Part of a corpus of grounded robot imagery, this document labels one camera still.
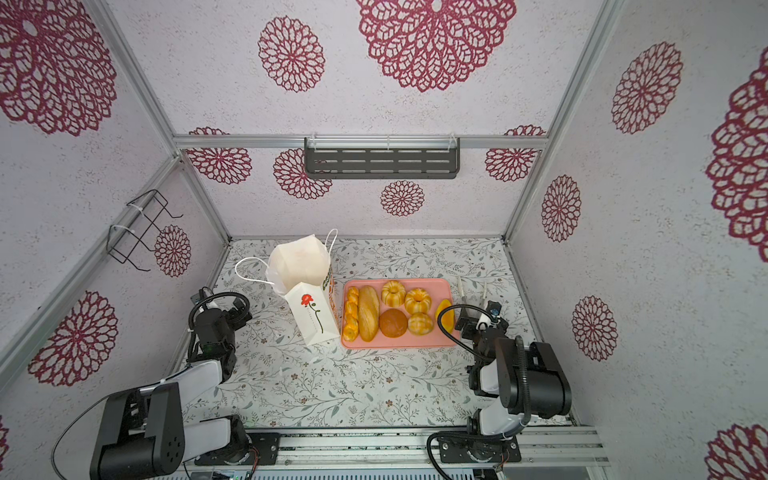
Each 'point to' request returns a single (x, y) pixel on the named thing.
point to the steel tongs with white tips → (464, 301)
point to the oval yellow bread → (448, 316)
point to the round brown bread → (393, 323)
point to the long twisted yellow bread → (351, 328)
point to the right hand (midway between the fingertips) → (481, 306)
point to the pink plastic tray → (439, 289)
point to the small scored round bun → (420, 323)
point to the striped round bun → (417, 300)
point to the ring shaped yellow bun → (393, 293)
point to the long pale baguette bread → (368, 313)
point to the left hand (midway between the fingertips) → (226, 311)
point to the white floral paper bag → (299, 269)
